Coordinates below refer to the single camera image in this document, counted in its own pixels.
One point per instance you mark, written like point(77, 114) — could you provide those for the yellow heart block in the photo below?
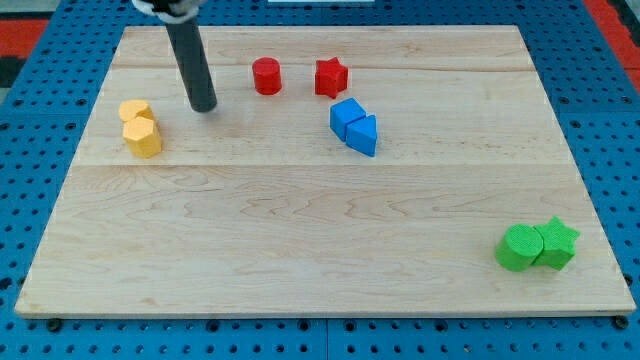
point(130, 109)

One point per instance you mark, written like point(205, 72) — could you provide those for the light wooden board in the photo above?
point(258, 210)

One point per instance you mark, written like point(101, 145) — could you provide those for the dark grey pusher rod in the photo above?
point(188, 48)

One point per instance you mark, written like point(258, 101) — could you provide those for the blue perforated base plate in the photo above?
point(587, 67)

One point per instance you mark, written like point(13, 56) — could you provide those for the red star block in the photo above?
point(331, 77)

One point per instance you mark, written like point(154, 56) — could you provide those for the blue triangle block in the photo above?
point(362, 136)

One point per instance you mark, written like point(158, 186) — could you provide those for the green star block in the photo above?
point(558, 244)

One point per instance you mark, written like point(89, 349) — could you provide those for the red cylinder block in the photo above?
point(267, 76)

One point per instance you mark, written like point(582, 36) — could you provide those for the green cylinder block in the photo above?
point(519, 247)

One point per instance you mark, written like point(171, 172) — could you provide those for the yellow hexagon block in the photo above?
point(142, 137)

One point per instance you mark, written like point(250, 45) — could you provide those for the white rod mount collar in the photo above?
point(169, 11)

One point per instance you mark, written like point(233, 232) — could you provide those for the blue cube block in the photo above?
point(344, 113)

